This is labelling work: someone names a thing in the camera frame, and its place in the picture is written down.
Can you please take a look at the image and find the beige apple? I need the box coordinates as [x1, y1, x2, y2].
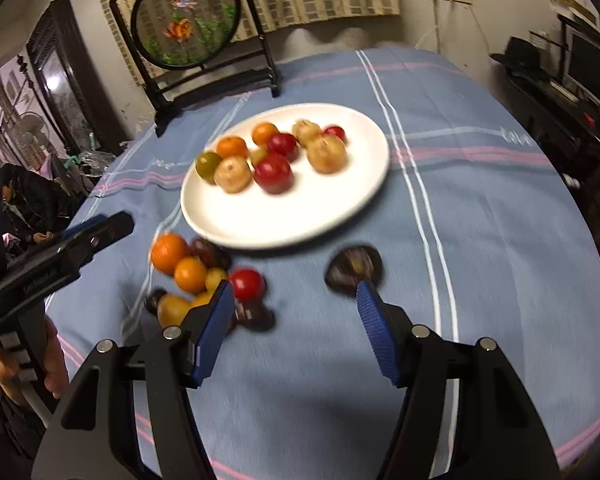
[306, 136, 348, 175]
[292, 119, 323, 147]
[213, 156, 253, 194]

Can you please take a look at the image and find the person's left hand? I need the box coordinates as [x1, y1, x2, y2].
[43, 316, 72, 401]

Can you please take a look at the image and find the orange mandarin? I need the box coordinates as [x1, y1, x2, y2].
[173, 256, 209, 294]
[215, 136, 250, 160]
[150, 233, 190, 276]
[251, 122, 281, 147]

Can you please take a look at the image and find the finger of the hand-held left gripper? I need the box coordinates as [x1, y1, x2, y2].
[55, 211, 135, 273]
[62, 215, 109, 242]

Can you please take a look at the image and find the black desk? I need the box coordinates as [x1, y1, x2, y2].
[500, 67, 600, 181]

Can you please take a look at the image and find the green-orange mandarin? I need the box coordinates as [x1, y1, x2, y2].
[195, 151, 224, 184]

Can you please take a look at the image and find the yellow-brown longan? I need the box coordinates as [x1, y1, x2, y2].
[205, 267, 229, 293]
[157, 294, 192, 327]

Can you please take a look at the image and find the red plum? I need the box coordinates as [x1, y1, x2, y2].
[266, 132, 300, 162]
[253, 153, 295, 194]

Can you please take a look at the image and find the crumpled plastic bag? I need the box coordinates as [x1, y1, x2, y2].
[70, 145, 116, 181]

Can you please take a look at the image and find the white round plate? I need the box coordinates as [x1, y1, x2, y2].
[180, 103, 391, 250]

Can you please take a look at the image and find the computer monitor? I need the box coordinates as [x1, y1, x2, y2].
[562, 25, 600, 111]

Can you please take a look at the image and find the black hat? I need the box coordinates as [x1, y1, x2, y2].
[490, 36, 551, 81]

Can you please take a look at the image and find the white electric fan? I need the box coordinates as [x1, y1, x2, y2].
[15, 110, 48, 153]

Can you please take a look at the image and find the yellow cardboard box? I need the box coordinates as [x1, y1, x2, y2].
[555, 0, 600, 31]

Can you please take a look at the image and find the dark coat stand pole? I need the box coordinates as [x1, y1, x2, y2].
[19, 57, 37, 126]

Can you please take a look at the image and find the dark wooden framed picture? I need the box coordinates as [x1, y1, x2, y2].
[26, 0, 131, 153]

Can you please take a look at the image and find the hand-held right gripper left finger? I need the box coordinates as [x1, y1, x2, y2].
[30, 280, 236, 480]

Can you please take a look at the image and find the dark purple plum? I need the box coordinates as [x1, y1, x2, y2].
[144, 289, 168, 316]
[324, 245, 383, 293]
[189, 237, 232, 270]
[227, 300, 276, 332]

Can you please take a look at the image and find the black framed goldfish screen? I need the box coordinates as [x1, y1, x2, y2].
[109, 0, 283, 138]

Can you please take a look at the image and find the blue striped tablecloth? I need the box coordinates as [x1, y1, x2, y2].
[45, 46, 600, 480]

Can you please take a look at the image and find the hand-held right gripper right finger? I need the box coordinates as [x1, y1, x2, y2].
[356, 280, 561, 480]

